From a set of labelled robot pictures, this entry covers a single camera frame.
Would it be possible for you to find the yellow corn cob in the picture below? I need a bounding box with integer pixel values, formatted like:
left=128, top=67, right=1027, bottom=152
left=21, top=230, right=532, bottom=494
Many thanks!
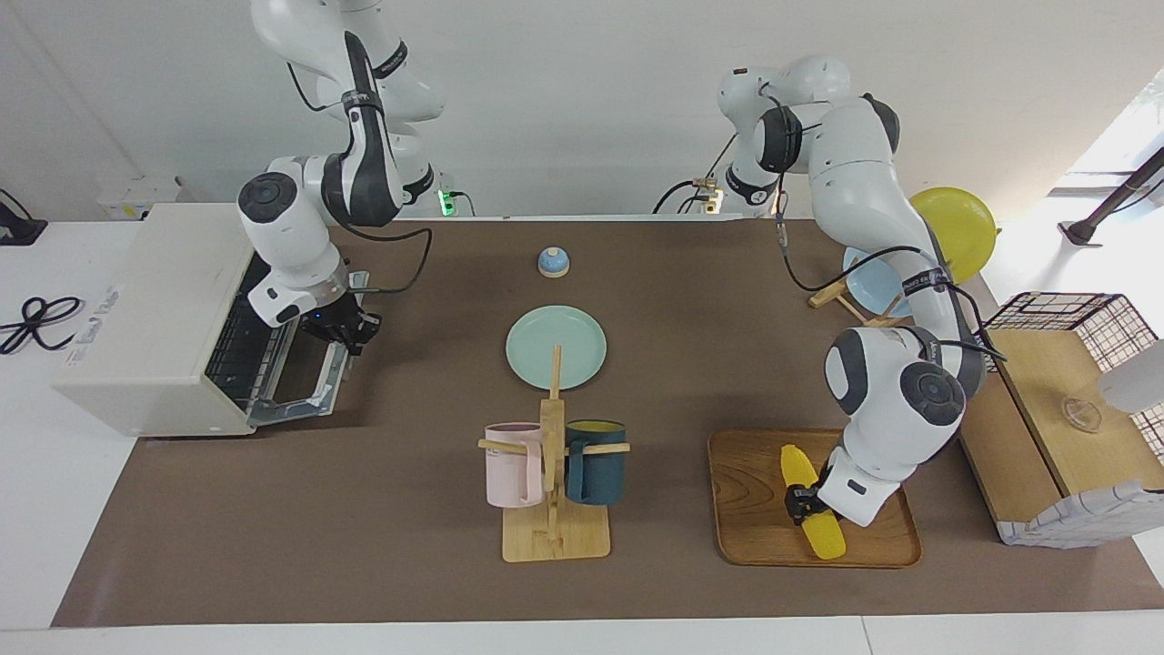
left=779, top=444, right=848, bottom=560

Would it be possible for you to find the toaster oven glass door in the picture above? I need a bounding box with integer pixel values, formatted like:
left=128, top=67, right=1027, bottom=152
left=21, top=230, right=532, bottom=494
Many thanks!
left=246, top=268, right=372, bottom=429

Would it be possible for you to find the mint green plate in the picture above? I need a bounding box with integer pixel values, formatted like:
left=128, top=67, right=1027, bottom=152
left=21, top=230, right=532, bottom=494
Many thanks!
left=506, top=305, right=607, bottom=390

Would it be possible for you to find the white toaster oven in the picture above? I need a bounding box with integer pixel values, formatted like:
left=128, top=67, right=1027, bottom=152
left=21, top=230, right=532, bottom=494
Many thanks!
left=52, top=202, right=372, bottom=438

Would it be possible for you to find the wooden serving tray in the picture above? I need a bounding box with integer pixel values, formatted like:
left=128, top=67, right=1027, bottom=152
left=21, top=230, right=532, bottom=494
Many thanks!
left=707, top=428, right=923, bottom=569

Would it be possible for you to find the brown table mat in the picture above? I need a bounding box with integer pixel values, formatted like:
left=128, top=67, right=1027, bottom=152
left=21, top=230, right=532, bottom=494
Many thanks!
left=52, top=218, right=1164, bottom=629

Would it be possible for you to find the wooden plate rack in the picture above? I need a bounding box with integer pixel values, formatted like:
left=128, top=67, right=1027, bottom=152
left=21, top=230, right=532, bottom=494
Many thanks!
left=809, top=264, right=958, bottom=330

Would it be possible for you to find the pink mug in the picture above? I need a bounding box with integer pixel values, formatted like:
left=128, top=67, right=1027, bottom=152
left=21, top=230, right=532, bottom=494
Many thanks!
left=484, top=422, right=546, bottom=509

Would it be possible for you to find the light blue plate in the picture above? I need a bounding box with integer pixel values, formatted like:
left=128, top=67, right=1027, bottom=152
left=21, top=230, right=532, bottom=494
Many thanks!
left=842, top=246, right=921, bottom=319

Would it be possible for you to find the dark blue mug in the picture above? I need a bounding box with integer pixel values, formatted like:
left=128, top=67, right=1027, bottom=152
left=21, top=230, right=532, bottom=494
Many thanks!
left=564, top=419, right=628, bottom=507

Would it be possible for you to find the white power box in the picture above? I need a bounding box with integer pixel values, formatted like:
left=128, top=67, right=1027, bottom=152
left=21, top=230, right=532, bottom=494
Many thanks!
left=95, top=177, right=185, bottom=221

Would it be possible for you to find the wooden mug rack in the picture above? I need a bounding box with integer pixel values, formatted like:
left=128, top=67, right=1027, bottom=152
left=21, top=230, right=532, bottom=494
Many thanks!
left=478, top=344, right=631, bottom=563

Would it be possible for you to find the white checkered cloth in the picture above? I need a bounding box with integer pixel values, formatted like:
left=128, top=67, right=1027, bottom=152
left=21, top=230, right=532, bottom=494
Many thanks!
left=997, top=480, right=1164, bottom=549

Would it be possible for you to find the small clear glass cup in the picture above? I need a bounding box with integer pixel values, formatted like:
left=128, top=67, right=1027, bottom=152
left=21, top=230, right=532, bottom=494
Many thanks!
left=1060, top=397, right=1103, bottom=434

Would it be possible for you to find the yellow plate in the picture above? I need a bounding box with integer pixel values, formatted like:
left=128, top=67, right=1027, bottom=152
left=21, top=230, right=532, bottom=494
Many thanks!
left=909, top=186, right=998, bottom=284

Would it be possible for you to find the black desk clamp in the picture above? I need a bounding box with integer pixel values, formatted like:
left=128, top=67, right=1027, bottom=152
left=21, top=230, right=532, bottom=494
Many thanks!
left=0, top=188, right=48, bottom=247

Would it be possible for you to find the black stand leg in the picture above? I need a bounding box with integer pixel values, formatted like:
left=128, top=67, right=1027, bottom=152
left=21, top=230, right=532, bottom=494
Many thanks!
left=1059, top=146, right=1164, bottom=247

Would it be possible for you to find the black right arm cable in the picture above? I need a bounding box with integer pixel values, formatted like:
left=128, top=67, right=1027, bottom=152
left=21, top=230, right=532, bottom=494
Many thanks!
left=346, top=223, right=434, bottom=297

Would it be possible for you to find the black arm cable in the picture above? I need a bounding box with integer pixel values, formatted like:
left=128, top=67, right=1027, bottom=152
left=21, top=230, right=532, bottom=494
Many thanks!
left=773, top=173, right=1007, bottom=361
left=346, top=223, right=434, bottom=297

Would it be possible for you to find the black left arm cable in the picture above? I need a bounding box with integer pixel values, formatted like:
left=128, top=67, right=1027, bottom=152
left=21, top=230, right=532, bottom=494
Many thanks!
left=773, top=173, right=1007, bottom=361

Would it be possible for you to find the wooden shelf with wire basket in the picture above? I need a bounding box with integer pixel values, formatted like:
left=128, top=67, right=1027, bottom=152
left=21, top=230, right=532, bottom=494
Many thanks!
left=931, top=292, right=1164, bottom=549

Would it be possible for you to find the coiled black power cord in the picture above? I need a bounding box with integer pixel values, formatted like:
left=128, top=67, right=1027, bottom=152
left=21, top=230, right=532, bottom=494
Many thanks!
left=0, top=296, right=87, bottom=356

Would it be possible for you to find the black left base cable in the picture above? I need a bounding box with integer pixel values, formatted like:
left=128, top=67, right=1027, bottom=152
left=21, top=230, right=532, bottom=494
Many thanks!
left=653, top=136, right=739, bottom=216

